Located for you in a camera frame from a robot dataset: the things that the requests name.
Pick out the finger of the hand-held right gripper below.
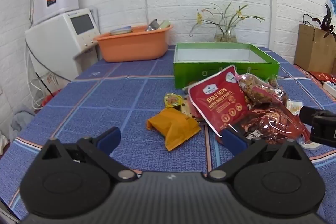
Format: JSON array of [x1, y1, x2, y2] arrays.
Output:
[[300, 106, 327, 125]]

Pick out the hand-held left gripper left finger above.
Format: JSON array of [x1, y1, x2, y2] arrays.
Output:
[[41, 126, 137, 183]]

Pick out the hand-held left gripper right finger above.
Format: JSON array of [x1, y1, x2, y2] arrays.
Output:
[[204, 126, 307, 183]]

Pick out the small white snack packet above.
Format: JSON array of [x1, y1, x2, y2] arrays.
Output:
[[285, 99, 302, 115]]

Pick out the red nuts pouch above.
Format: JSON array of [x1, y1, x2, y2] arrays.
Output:
[[188, 65, 250, 134]]

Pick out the red clear dried fruit bag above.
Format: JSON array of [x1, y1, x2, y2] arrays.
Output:
[[232, 102, 310, 144]]

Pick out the clear bag of mixed nuts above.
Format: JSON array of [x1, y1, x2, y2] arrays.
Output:
[[238, 73, 288, 109]]

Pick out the orange snack packet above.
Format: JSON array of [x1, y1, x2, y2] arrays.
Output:
[[146, 108, 202, 151]]

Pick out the small yellow jelly cup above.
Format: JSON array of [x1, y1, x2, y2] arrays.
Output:
[[164, 93, 183, 107]]

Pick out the green cardboard box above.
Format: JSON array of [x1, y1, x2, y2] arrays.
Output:
[[173, 42, 280, 89]]

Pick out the white power strip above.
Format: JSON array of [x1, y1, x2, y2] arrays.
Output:
[[322, 81, 336, 98]]

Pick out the red flat box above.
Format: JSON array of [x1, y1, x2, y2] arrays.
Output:
[[310, 70, 336, 83]]

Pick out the blue checked tablecloth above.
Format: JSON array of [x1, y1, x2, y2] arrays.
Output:
[[0, 44, 336, 224]]

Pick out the brown paper bag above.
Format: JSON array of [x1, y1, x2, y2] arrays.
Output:
[[294, 13, 336, 73]]

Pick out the red bucket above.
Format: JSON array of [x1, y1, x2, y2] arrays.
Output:
[[42, 89, 62, 108]]

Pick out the grey cloth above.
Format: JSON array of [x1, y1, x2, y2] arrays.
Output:
[[9, 109, 36, 142]]

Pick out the purple leaf plant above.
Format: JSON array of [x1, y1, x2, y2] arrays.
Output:
[[312, 4, 336, 38]]

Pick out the orange plastic basin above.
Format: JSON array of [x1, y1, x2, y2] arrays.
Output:
[[93, 24, 174, 62]]

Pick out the glass vase with yellow flowers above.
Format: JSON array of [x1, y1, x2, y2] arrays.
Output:
[[189, 2, 265, 43]]

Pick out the white appliance with screen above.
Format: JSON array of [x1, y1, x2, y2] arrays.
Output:
[[25, 7, 101, 81]]

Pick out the metal cup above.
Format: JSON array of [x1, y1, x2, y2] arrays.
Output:
[[146, 19, 159, 31]]

